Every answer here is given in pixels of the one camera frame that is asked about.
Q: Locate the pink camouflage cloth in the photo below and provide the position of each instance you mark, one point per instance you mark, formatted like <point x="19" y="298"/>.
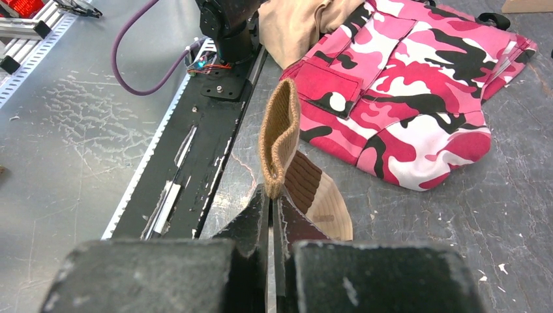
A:
<point x="397" y="90"/>

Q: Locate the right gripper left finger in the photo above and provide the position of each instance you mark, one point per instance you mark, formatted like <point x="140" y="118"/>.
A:
<point x="224" y="273"/>

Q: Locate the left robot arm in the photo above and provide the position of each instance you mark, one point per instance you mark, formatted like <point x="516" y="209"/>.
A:
<point x="226" y="23"/>

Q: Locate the wooden hanger stand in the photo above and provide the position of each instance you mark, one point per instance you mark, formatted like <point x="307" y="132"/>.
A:
<point x="526" y="6"/>

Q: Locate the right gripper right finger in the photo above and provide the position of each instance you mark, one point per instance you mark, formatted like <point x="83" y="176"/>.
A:
<point x="316" y="274"/>

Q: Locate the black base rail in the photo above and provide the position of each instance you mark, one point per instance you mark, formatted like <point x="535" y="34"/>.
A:
<point x="173" y="188"/>

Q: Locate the beige cloth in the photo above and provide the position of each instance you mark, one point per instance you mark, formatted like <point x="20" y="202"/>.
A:
<point x="289" y="28"/>

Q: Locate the tan brown striped sock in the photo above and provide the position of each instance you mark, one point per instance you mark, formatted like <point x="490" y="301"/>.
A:
<point x="286" y="169"/>

